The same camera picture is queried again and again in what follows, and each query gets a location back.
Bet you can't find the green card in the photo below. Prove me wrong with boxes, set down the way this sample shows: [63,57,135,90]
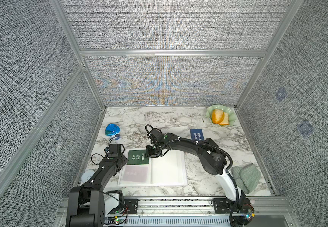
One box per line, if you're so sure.
[127,149,149,165]

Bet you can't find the white photo album book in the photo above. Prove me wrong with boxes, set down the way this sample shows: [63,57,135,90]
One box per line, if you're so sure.
[118,148,188,187]

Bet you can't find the blue card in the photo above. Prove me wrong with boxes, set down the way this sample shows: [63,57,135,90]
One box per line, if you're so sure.
[190,129,205,141]

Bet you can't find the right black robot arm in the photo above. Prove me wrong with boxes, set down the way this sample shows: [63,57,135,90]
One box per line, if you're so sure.
[146,132,240,202]

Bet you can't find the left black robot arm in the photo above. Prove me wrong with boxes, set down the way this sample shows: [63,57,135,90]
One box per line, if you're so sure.
[66,153,128,227]

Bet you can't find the blue lidded cup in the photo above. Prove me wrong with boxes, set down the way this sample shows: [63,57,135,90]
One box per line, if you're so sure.
[105,123,120,140]

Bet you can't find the bread piece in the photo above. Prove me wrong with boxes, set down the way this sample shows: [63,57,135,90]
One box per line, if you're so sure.
[211,109,229,126]

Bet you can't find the green glass plate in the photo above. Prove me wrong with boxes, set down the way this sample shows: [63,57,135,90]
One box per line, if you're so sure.
[206,105,237,127]

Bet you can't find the green folded cloth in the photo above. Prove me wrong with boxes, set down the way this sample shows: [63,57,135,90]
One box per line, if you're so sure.
[232,164,261,194]

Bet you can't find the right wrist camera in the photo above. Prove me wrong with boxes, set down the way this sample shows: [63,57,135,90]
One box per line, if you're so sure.
[148,129,165,145]

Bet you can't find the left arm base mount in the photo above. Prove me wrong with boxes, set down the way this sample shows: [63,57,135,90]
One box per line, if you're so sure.
[104,190,138,216]

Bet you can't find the aluminium front rail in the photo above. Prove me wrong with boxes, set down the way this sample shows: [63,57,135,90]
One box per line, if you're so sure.
[53,196,301,227]

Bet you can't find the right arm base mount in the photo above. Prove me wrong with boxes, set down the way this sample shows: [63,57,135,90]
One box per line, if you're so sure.
[212,195,255,227]

